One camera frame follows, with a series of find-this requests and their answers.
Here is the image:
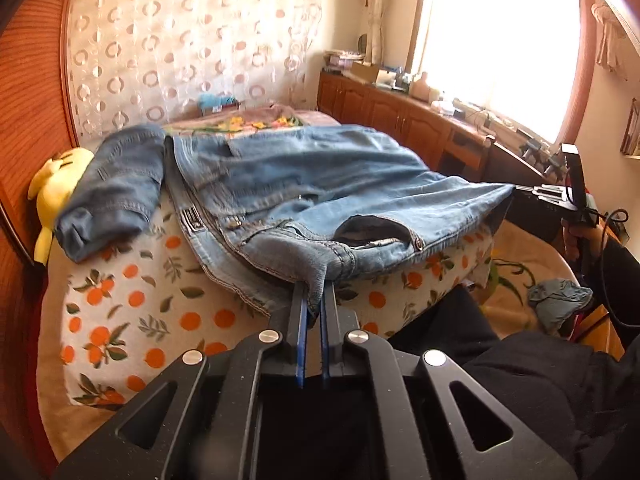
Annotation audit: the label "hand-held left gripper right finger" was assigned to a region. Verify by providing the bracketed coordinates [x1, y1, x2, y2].
[322, 285, 576, 480]

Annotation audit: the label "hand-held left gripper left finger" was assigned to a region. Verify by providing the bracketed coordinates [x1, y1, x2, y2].
[50, 284, 308, 480]

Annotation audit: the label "blue denim pants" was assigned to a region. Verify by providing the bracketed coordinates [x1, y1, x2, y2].
[54, 124, 167, 263]
[162, 122, 516, 316]

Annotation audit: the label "person's right hand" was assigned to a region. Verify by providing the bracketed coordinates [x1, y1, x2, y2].
[561, 220, 601, 261]

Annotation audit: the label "grey-blue cloth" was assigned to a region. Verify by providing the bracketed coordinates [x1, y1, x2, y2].
[528, 279, 595, 336]

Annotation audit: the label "floral blanket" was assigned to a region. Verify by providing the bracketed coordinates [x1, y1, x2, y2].
[37, 102, 626, 463]

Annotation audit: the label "beige window curtain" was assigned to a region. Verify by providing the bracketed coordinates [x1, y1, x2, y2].
[360, 0, 396, 68]
[590, 2, 631, 81]

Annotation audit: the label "orange fruit print blanket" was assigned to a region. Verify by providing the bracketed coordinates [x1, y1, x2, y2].
[60, 200, 496, 408]

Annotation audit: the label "white plastic jug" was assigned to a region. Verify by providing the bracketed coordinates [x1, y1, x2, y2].
[410, 72, 441, 103]

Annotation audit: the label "window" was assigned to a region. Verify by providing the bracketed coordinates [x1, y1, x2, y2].
[407, 0, 596, 146]

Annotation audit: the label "wooden cabinet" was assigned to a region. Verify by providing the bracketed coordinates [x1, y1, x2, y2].
[317, 70, 566, 186]

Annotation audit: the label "person's black clothing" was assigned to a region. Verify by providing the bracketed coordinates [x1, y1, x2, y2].
[260, 285, 640, 480]

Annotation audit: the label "open cardboard box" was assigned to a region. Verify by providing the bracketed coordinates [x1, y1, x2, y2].
[350, 61, 381, 83]

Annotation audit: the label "blue item at bed head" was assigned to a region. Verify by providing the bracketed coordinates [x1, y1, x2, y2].
[197, 100, 241, 116]

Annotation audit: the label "stack of papers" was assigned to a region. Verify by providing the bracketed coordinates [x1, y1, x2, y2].
[322, 50, 368, 73]

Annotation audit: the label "yellow plush toy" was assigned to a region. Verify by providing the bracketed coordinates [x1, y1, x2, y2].
[27, 147, 96, 266]

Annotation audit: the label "circle pattern sheer curtain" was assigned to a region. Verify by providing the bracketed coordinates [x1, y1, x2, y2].
[67, 0, 323, 141]

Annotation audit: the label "picture frame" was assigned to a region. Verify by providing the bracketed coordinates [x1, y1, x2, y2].
[620, 110, 640, 158]

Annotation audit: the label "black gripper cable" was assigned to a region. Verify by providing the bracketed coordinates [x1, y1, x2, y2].
[582, 208, 640, 331]

